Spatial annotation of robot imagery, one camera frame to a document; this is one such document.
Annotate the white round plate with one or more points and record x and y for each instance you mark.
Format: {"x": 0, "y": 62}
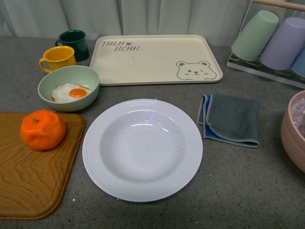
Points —
{"x": 142, "y": 150}

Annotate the cream bear tray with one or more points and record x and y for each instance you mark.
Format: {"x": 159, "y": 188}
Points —
{"x": 154, "y": 59}

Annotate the blue plastic cup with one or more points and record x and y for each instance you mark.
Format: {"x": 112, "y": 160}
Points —
{"x": 298, "y": 65}

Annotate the brown wooden tray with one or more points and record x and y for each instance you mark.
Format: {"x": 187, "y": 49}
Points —
{"x": 33, "y": 183}

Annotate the clear cup rack wooden handle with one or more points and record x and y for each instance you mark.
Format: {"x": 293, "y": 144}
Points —
{"x": 279, "y": 8}

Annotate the green plastic cup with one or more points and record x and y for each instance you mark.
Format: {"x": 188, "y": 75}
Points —
{"x": 255, "y": 35}

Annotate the orange mandarin fruit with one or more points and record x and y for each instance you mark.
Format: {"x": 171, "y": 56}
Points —
{"x": 42, "y": 130}

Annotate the pink bowl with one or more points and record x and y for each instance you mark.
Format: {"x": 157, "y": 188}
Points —
{"x": 292, "y": 140}

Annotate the clear fake ice cubes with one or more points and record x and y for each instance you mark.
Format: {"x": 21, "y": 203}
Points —
{"x": 298, "y": 115}

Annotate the fake fried egg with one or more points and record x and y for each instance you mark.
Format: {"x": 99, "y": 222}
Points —
{"x": 66, "y": 93}

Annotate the yellow enamel mug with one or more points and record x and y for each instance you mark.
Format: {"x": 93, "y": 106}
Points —
{"x": 57, "y": 57}

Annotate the dark green enamel mug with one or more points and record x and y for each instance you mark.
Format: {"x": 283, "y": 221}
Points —
{"x": 75, "y": 39}

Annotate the light green bowl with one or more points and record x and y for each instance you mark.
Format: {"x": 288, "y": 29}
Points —
{"x": 75, "y": 74}

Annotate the grey blue folded cloth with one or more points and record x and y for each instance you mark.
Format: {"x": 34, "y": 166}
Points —
{"x": 229, "y": 119}

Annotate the purple plastic cup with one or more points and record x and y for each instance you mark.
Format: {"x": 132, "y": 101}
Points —
{"x": 285, "y": 44}

